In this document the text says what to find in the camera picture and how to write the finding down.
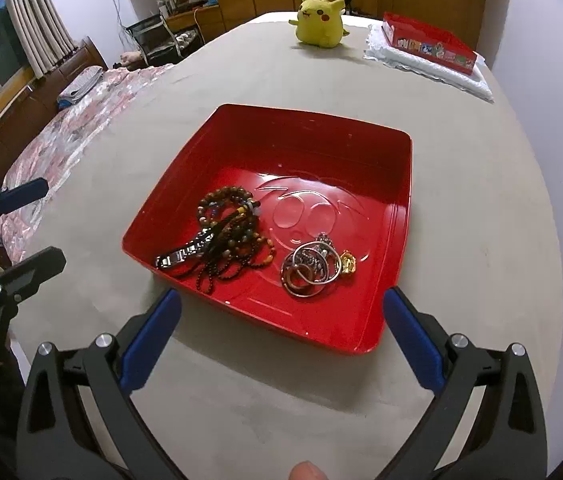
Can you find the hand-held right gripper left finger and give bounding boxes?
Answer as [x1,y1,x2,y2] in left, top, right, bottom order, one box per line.
[16,287,185,480]

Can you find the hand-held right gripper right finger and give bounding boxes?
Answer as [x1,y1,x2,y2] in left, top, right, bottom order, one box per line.
[379,287,548,480]

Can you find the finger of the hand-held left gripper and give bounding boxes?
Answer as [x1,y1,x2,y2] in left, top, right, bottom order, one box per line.
[0,177,48,261]
[0,246,67,356]

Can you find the silver metal watch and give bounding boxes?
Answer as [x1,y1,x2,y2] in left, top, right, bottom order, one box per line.
[156,227,215,272]

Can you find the long black bead necklace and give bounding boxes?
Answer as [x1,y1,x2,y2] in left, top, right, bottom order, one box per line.
[176,240,275,295]

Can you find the gold pendant charm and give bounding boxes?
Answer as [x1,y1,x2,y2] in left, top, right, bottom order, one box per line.
[339,250,361,277]

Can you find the red plastic box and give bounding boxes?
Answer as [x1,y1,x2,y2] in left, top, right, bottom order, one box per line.
[122,103,413,357]

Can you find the silver chain jewelry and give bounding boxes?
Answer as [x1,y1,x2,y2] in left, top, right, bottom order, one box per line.
[291,234,337,281]

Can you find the black braided cord with beads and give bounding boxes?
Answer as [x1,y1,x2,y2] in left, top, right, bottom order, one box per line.
[209,200,263,261]

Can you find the brown bead bracelet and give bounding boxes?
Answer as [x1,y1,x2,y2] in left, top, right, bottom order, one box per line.
[196,186,262,233]

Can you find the person's right hand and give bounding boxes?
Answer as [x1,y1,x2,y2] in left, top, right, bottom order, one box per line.
[289,461,329,480]

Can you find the floral bed blanket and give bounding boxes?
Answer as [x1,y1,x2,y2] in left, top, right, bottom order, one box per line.
[0,64,182,266]

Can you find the brown wooden headboard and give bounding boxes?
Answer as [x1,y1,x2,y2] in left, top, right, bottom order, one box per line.
[0,36,108,193]

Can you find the folded striped cloth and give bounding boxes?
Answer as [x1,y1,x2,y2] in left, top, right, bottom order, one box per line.
[58,66,105,110]

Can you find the beige curtain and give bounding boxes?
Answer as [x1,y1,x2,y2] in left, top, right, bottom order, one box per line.
[2,0,76,81]

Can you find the black metal chair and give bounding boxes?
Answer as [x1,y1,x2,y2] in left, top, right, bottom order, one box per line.
[126,14,202,63]

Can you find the wooden desk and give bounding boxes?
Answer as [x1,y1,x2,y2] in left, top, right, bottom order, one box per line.
[164,2,225,43]

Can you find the white folded towel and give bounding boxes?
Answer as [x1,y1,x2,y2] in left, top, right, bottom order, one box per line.
[364,22,495,104]

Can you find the red printed box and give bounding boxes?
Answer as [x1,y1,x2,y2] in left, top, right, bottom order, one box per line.
[380,11,478,77]

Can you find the yellow plush toy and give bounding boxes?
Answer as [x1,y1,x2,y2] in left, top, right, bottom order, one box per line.
[289,0,351,50]

